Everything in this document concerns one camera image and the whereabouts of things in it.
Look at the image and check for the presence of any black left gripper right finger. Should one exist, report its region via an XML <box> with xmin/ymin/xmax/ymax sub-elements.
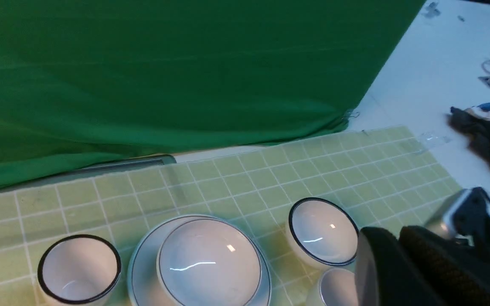
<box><xmin>400</xmin><ymin>225</ymin><xmax>490</xmax><ymax>306</ymax></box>

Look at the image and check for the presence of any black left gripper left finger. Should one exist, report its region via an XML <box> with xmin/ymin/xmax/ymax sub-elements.
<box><xmin>355</xmin><ymin>227</ymin><xmax>447</xmax><ymax>306</ymax></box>

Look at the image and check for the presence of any thin-rimmed white cup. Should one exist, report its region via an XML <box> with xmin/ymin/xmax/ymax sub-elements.
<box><xmin>313</xmin><ymin>268</ymin><xmax>359</xmax><ymax>306</ymax></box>

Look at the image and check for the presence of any thin-rimmed white bowl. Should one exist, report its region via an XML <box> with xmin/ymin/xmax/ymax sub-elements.
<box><xmin>156</xmin><ymin>218</ymin><xmax>263</xmax><ymax>306</ymax></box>

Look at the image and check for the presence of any black-rimmed white bowl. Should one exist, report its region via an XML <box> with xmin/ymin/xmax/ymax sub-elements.
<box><xmin>285</xmin><ymin>197</ymin><xmax>359</xmax><ymax>271</ymax></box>

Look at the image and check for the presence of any green checked table mat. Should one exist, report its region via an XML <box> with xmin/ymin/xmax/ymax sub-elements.
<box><xmin>0</xmin><ymin>126</ymin><xmax>460</xmax><ymax>306</ymax></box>

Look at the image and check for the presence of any metal binder clip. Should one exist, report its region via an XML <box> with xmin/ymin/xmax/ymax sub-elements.
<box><xmin>342</xmin><ymin>110</ymin><xmax>361</xmax><ymax>120</ymax></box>

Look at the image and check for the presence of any plain white plate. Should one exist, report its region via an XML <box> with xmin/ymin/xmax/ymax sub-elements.
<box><xmin>127</xmin><ymin>214</ymin><xmax>272</xmax><ymax>306</ymax></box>

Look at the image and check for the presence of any black-rimmed white cup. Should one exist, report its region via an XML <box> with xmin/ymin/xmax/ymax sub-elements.
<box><xmin>37</xmin><ymin>234</ymin><xmax>122</xmax><ymax>306</ymax></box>

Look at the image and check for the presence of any green backdrop cloth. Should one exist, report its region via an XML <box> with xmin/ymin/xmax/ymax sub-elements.
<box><xmin>0</xmin><ymin>0</ymin><xmax>424</xmax><ymax>189</ymax></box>

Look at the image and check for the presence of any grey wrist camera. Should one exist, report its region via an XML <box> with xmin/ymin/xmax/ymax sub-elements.
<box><xmin>424</xmin><ymin>187</ymin><xmax>490</xmax><ymax>268</ymax></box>

